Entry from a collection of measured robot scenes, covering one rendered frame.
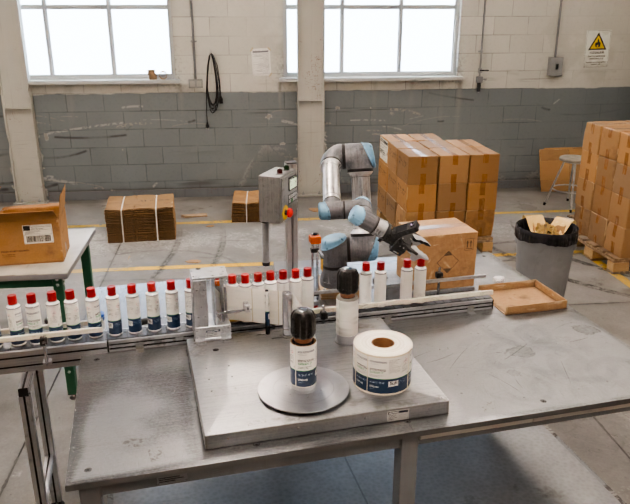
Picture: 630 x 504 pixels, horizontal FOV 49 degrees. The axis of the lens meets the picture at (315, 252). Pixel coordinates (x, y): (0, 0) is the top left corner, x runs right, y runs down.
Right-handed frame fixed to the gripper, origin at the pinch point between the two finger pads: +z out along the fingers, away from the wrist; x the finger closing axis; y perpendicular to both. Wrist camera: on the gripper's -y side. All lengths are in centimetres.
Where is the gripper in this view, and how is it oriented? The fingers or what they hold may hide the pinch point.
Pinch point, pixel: (428, 250)
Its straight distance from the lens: 285.4
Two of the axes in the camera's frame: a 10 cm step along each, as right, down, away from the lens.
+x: -2.0, 7.1, -6.8
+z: 8.6, 4.6, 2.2
